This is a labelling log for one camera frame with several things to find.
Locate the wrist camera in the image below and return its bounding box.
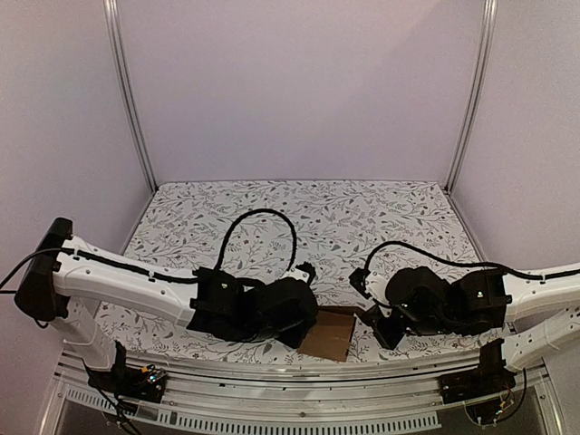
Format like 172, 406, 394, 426
286, 262, 316, 285
349, 268, 387, 304

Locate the floral patterned table mat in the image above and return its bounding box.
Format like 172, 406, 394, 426
92, 179, 512, 366

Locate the aluminium frame post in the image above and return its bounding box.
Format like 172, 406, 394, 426
444, 0, 498, 196
103, 0, 159, 194

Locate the brown cardboard box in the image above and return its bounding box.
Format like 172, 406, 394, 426
297, 305, 364, 363

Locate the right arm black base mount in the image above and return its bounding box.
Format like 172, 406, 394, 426
438, 339, 516, 404

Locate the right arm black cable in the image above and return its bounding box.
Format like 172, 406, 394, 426
364, 240, 536, 280

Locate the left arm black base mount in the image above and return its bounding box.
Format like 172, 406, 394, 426
85, 341, 168, 403

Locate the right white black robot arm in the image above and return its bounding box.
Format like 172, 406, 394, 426
360, 265, 579, 372

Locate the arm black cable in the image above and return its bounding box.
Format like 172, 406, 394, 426
364, 240, 536, 280
212, 208, 298, 277

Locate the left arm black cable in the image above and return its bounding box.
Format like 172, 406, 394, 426
212, 208, 298, 277

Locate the right aluminium frame post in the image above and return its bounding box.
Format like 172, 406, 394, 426
444, 0, 498, 196

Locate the front aluminium rail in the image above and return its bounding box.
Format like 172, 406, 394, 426
34, 351, 571, 434

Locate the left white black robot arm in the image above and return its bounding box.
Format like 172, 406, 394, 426
14, 217, 318, 393

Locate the left aluminium frame post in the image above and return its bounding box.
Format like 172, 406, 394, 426
103, 0, 159, 194

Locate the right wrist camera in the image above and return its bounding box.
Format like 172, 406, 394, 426
349, 268, 387, 304

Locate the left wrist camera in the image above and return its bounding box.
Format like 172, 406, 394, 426
286, 262, 316, 285

